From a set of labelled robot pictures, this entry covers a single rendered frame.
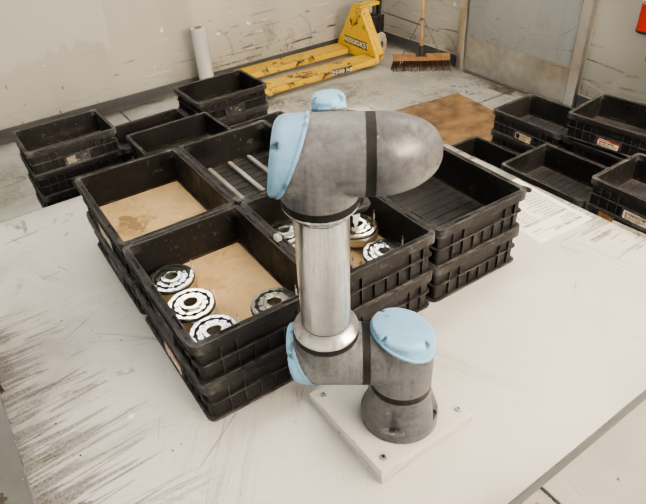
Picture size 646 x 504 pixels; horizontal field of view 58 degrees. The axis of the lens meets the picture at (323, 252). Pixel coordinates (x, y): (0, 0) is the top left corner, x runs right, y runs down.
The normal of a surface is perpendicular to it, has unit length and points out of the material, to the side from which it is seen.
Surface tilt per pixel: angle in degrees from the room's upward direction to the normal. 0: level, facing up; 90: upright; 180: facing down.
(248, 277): 0
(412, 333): 9
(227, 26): 90
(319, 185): 95
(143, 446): 0
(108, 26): 90
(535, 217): 0
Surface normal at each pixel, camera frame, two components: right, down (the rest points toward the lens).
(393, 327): 0.10, -0.83
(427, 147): 0.74, 0.01
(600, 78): -0.82, 0.38
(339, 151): -0.04, 0.10
